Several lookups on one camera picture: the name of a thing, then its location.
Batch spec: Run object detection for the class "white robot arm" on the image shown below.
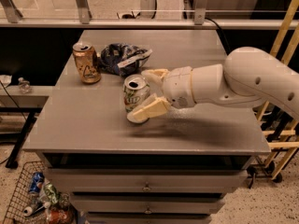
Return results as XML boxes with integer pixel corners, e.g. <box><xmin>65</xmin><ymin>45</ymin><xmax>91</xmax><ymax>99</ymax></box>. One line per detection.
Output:
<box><xmin>127</xmin><ymin>47</ymin><xmax>299</xmax><ymax>123</ymax></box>

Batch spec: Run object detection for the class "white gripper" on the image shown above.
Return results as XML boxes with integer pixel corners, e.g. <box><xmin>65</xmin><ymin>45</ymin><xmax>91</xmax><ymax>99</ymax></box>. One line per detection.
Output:
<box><xmin>127</xmin><ymin>66</ymin><xmax>195</xmax><ymax>122</ymax></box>

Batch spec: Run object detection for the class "green white 7up can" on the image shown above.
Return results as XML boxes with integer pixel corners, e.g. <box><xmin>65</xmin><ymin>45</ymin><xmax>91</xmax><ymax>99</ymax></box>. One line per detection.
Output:
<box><xmin>123</xmin><ymin>74</ymin><xmax>150</xmax><ymax>124</ymax></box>

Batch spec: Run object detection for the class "wire basket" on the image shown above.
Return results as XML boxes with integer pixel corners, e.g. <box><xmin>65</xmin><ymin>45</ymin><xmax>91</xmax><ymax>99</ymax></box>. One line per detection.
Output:
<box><xmin>3</xmin><ymin>161</ymin><xmax>45</xmax><ymax>224</ymax></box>

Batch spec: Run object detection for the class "blue pepsi can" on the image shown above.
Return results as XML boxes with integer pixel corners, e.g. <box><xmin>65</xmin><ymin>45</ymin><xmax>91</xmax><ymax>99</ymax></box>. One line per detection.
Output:
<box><xmin>28</xmin><ymin>172</ymin><xmax>45</xmax><ymax>194</ymax></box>

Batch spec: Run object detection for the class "gold soda can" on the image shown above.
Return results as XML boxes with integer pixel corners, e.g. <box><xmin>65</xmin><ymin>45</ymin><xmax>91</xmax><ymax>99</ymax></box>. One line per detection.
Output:
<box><xmin>73</xmin><ymin>42</ymin><xmax>101</xmax><ymax>84</ymax></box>

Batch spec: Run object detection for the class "green crushed can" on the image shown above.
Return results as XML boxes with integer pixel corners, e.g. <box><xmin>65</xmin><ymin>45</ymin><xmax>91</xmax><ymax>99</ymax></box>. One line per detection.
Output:
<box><xmin>43</xmin><ymin>183</ymin><xmax>59</xmax><ymax>204</ymax></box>

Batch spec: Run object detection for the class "grey drawer cabinet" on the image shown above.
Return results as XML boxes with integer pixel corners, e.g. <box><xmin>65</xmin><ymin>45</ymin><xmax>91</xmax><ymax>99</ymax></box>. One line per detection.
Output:
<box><xmin>21</xmin><ymin>29</ymin><xmax>271</xmax><ymax>224</ymax></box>

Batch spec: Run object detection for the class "blue crumpled chip bag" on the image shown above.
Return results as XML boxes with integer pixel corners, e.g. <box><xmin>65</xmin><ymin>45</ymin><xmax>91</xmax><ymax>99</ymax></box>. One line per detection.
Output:
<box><xmin>98</xmin><ymin>43</ymin><xmax>152</xmax><ymax>77</ymax></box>

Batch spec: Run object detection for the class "small glass bottle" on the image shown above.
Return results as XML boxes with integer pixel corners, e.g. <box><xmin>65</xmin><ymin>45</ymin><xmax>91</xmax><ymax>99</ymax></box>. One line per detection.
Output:
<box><xmin>18</xmin><ymin>77</ymin><xmax>32</xmax><ymax>93</ymax></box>

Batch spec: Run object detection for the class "black side table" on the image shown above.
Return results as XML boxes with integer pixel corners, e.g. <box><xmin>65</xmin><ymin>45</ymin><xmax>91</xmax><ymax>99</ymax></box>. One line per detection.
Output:
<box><xmin>0</xmin><ymin>86</ymin><xmax>53</xmax><ymax>169</ymax></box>

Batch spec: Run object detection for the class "white bottle in basket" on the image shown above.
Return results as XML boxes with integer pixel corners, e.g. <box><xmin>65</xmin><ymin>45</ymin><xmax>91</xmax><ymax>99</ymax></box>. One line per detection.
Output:
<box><xmin>22</xmin><ymin>202</ymin><xmax>50</xmax><ymax>217</ymax></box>

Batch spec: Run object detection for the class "black cable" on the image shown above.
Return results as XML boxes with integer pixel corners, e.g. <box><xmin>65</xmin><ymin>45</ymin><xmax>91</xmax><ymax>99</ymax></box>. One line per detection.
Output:
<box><xmin>204</xmin><ymin>16</ymin><xmax>235</xmax><ymax>55</ymax></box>

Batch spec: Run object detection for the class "red can in basket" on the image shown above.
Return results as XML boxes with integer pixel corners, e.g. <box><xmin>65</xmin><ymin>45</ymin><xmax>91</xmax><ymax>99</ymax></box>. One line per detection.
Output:
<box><xmin>46</xmin><ymin>209</ymin><xmax>74</xmax><ymax>224</ymax></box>

